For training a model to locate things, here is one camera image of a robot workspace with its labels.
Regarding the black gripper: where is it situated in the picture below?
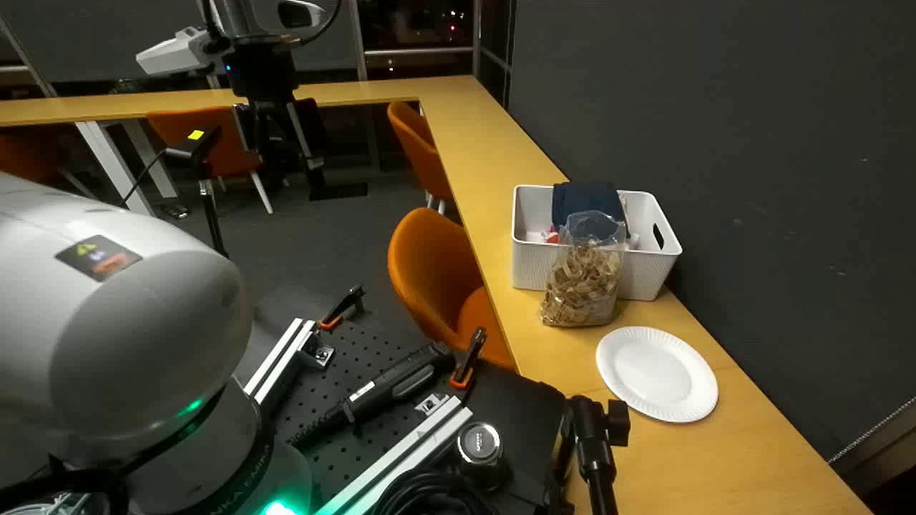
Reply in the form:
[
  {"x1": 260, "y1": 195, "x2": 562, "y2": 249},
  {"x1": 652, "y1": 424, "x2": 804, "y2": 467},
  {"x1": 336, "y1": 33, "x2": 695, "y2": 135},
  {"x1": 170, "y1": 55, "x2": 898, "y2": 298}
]
[{"x1": 221, "y1": 43, "x2": 333, "y2": 201}]

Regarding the clear bag of rubber bands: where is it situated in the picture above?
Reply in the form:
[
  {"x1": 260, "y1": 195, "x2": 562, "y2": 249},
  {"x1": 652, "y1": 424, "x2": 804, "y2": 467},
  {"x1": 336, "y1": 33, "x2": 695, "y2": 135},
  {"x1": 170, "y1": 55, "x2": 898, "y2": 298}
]
[{"x1": 538, "y1": 209, "x2": 631, "y2": 332}]

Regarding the white paper plate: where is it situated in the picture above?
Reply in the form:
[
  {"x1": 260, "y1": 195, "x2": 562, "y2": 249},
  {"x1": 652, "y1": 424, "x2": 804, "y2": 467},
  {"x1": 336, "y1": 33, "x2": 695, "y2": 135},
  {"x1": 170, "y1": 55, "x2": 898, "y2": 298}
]
[{"x1": 592, "y1": 322, "x2": 722, "y2": 427}]

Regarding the black tripod stand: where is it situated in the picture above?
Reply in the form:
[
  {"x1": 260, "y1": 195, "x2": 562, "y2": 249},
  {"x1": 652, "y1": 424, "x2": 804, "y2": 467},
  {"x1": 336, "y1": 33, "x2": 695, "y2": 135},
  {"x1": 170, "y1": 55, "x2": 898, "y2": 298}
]
[{"x1": 154, "y1": 125, "x2": 233, "y2": 261}]

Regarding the black clamp with orange tips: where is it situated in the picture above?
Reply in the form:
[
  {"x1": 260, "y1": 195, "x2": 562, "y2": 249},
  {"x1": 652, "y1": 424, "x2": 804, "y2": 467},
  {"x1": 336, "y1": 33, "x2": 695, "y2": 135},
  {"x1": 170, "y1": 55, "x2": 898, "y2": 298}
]
[
  {"x1": 314, "y1": 282, "x2": 370, "y2": 334},
  {"x1": 447, "y1": 327, "x2": 489, "y2": 394}
]

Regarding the black perforated breadboard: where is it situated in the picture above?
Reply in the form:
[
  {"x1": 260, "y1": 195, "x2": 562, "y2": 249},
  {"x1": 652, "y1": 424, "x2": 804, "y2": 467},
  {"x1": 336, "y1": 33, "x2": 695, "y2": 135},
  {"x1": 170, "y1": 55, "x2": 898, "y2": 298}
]
[{"x1": 273, "y1": 318, "x2": 463, "y2": 503}]

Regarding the black handheld rotary tool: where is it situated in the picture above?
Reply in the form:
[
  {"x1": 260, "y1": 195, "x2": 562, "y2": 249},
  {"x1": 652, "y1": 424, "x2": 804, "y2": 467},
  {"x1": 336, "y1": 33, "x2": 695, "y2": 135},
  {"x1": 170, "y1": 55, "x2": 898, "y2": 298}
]
[{"x1": 284, "y1": 344, "x2": 459, "y2": 451}]

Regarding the dark blue box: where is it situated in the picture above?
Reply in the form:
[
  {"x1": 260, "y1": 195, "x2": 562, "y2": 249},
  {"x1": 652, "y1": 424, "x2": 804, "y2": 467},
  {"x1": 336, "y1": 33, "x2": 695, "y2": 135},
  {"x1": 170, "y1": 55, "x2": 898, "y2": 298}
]
[{"x1": 549, "y1": 181, "x2": 626, "y2": 231}]

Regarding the round silver knob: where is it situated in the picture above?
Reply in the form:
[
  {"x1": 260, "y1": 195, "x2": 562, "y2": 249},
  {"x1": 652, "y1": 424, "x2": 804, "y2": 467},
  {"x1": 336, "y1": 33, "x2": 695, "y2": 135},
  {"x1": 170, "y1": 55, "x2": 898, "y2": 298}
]
[{"x1": 455, "y1": 421, "x2": 506, "y2": 470}]

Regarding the black fabric bag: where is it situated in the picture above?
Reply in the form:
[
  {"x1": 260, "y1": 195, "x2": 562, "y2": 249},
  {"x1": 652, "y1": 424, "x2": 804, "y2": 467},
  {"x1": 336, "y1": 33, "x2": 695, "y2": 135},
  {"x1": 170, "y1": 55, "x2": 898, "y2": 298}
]
[{"x1": 447, "y1": 360, "x2": 572, "y2": 515}]

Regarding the white plastic bin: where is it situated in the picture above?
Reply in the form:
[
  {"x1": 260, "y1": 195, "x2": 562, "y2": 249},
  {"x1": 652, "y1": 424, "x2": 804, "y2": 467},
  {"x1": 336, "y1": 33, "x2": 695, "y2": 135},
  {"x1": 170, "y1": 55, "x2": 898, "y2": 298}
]
[{"x1": 509, "y1": 181, "x2": 688, "y2": 304}]

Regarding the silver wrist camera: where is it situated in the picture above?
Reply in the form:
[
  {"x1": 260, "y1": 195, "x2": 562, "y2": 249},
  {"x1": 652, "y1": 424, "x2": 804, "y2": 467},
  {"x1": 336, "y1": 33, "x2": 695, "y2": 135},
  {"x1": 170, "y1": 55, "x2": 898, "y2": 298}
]
[{"x1": 133, "y1": 22, "x2": 237, "y2": 81}]

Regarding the white desk leg frame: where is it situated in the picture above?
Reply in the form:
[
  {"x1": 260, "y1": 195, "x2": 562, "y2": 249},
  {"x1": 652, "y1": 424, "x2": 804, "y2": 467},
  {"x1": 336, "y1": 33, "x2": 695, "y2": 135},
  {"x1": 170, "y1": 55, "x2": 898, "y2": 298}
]
[{"x1": 72, "y1": 116, "x2": 184, "y2": 216}]

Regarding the dark window with frame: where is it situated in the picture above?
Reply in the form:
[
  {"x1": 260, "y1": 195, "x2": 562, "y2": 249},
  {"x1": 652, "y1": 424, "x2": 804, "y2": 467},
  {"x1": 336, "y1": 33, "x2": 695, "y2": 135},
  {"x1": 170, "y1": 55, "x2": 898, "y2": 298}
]
[{"x1": 354, "y1": 0, "x2": 483, "y2": 81}]

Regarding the aluminium rail pair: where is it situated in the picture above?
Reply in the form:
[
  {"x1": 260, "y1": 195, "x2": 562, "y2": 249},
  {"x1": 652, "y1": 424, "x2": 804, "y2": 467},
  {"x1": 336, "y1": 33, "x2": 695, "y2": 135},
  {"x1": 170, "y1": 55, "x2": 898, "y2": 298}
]
[
  {"x1": 319, "y1": 392, "x2": 479, "y2": 515},
  {"x1": 241, "y1": 314, "x2": 323, "y2": 402}
]

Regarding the small metal bracket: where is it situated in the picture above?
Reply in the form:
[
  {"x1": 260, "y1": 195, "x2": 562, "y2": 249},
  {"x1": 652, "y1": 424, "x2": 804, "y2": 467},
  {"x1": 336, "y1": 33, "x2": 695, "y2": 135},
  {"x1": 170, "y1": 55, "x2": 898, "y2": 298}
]
[{"x1": 300, "y1": 339, "x2": 337, "y2": 371}]

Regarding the black coiled cable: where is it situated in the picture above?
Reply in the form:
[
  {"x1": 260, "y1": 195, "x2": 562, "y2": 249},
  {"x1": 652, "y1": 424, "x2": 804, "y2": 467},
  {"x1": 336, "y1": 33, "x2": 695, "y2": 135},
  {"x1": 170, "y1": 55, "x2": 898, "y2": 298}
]
[{"x1": 376, "y1": 464, "x2": 499, "y2": 515}]

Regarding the black camera tripod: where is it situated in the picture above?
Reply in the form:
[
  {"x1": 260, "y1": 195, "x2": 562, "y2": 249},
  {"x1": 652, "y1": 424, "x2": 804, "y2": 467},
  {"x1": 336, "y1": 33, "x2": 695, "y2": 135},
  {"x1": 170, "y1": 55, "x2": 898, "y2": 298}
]
[{"x1": 549, "y1": 392, "x2": 632, "y2": 515}]

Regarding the grey wall trim strip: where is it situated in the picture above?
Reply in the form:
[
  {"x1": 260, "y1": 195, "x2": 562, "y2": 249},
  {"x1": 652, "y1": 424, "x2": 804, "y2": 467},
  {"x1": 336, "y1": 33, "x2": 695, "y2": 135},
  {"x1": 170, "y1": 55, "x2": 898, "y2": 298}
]
[{"x1": 828, "y1": 394, "x2": 916, "y2": 474}]

